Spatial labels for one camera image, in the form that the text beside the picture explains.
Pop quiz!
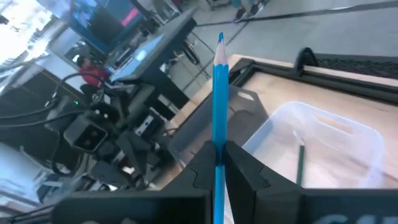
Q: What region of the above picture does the grey office desk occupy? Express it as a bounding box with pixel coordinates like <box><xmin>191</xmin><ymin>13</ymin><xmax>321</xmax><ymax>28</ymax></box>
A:
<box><xmin>109</xmin><ymin>7</ymin><xmax>200</xmax><ymax>110</ymax></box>

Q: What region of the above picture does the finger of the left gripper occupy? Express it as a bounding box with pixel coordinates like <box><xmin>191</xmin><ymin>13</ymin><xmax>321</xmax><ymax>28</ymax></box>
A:
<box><xmin>89</xmin><ymin>159</ymin><xmax>138</xmax><ymax>190</ymax></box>
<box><xmin>115</xmin><ymin>131</ymin><xmax>159</xmax><ymax>175</ymax></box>

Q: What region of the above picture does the person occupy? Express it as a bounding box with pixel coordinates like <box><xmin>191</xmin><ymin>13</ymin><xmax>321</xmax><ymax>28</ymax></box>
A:
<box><xmin>75</xmin><ymin>55</ymin><xmax>110</xmax><ymax>96</ymax></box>
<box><xmin>232</xmin><ymin>0</ymin><xmax>269</xmax><ymax>23</ymax></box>

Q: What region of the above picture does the blue pencil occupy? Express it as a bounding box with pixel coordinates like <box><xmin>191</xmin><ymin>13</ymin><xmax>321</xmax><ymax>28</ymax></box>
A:
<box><xmin>211</xmin><ymin>31</ymin><xmax>230</xmax><ymax>224</ymax></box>

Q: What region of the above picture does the black floor cable strip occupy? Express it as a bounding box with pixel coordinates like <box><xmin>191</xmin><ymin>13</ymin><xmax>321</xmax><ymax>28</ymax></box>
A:
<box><xmin>195</xmin><ymin>0</ymin><xmax>398</xmax><ymax>28</ymax></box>

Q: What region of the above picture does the black mesh strip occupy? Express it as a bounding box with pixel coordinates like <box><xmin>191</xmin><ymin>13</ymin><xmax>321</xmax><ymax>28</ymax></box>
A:
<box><xmin>315</xmin><ymin>53</ymin><xmax>398</xmax><ymax>80</ymax></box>

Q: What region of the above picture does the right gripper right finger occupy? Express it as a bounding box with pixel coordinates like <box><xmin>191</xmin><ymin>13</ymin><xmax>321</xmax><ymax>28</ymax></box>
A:
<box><xmin>224</xmin><ymin>140</ymin><xmax>315</xmax><ymax>224</ymax></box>

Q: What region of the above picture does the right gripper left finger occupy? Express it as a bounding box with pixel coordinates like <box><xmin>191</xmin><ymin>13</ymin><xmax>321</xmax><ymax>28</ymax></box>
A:
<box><xmin>154</xmin><ymin>140</ymin><xmax>218</xmax><ymax>224</ymax></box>

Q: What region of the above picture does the dark green pencil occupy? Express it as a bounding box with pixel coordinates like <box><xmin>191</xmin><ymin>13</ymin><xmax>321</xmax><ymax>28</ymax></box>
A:
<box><xmin>295</xmin><ymin>144</ymin><xmax>307</xmax><ymax>187</ymax></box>

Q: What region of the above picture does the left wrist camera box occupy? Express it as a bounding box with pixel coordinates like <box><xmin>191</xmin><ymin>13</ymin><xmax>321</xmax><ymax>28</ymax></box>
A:
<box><xmin>63</xmin><ymin>119</ymin><xmax>109</xmax><ymax>154</ymax></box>

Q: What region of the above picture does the large display screen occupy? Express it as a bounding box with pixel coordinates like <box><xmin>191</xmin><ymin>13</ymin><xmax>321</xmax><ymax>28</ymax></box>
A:
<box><xmin>36</xmin><ymin>0</ymin><xmax>146</xmax><ymax>56</ymax></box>

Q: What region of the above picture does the clear plastic bin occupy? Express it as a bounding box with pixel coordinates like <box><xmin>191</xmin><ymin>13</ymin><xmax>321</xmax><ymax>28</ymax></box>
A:
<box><xmin>241</xmin><ymin>100</ymin><xmax>387</xmax><ymax>189</ymax></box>

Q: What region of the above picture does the black table edge rail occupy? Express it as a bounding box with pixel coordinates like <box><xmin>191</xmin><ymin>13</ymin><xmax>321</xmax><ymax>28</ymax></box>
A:
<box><xmin>229</xmin><ymin>46</ymin><xmax>398</xmax><ymax>104</ymax></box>

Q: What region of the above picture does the black rail bracket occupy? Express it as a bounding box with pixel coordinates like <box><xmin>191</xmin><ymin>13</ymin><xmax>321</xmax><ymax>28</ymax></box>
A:
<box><xmin>293</xmin><ymin>47</ymin><xmax>318</xmax><ymax>77</ymax></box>

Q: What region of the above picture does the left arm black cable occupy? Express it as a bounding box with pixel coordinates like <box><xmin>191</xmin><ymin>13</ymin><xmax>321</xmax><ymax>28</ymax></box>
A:
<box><xmin>0</xmin><ymin>72</ymin><xmax>106</xmax><ymax>129</ymax></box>

